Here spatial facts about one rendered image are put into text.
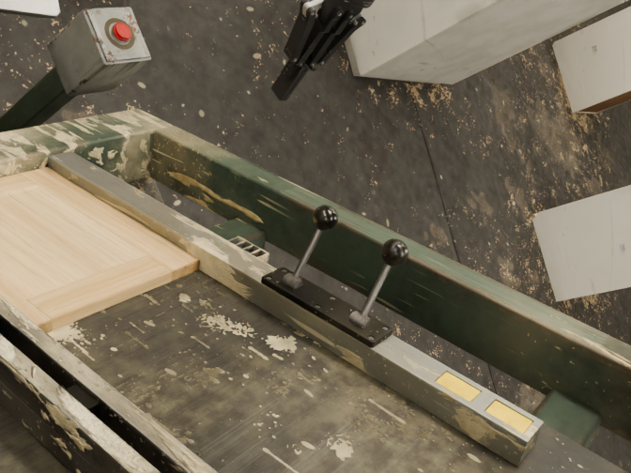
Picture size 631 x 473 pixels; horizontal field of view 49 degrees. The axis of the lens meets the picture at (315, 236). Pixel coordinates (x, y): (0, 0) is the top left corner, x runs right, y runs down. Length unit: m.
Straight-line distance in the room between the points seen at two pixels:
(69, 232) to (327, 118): 2.33
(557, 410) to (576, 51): 4.99
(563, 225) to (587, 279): 0.36
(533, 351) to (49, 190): 0.84
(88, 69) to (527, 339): 1.00
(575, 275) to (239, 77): 2.56
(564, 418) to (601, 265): 3.57
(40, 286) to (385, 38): 2.70
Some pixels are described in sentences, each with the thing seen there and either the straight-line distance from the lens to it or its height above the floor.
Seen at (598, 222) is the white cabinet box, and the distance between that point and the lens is 4.57.
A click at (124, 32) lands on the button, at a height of 0.95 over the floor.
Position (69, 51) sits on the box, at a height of 0.83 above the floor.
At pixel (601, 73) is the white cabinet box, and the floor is 0.29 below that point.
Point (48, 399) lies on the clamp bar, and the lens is 0.76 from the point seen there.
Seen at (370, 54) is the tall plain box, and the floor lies 0.15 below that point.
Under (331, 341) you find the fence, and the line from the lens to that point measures 0.96.
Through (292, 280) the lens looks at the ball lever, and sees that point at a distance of 0.99.
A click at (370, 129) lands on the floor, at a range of 3.58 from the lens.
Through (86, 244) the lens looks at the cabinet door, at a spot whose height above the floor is 1.10.
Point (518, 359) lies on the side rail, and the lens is 1.11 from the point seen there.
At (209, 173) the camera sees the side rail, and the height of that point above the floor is 1.03.
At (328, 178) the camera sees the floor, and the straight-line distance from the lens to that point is 3.22.
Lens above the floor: 2.07
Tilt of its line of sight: 43 degrees down
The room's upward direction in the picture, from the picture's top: 70 degrees clockwise
